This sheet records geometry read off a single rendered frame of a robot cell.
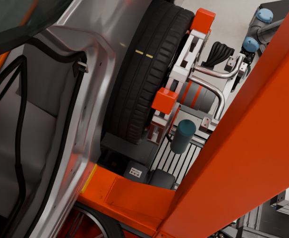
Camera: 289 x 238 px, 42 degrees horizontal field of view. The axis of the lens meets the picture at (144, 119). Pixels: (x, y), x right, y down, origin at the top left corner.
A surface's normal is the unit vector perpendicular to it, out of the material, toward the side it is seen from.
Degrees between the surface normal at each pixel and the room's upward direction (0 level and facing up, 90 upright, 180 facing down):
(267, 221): 0
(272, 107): 90
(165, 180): 0
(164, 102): 45
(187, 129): 0
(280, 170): 90
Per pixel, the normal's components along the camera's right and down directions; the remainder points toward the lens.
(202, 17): -0.28, 0.42
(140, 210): -0.47, -0.58
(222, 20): 0.09, -0.43
